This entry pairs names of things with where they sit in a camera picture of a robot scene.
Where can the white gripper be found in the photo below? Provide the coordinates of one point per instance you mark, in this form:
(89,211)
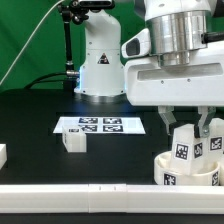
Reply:
(199,83)

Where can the white round stool seat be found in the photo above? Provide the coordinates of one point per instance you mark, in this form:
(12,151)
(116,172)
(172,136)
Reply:
(163,175)

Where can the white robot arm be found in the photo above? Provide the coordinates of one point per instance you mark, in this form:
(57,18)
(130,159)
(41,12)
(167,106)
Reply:
(173,60)

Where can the white marker sheet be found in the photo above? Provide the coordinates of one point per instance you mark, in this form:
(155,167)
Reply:
(103,125)

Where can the white left side block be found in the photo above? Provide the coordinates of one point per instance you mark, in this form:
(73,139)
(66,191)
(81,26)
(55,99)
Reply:
(3,155)

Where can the black camera stand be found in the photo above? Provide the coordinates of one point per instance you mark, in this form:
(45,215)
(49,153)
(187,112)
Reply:
(76,12)

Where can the white front rail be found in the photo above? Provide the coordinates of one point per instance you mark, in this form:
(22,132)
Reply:
(121,198)

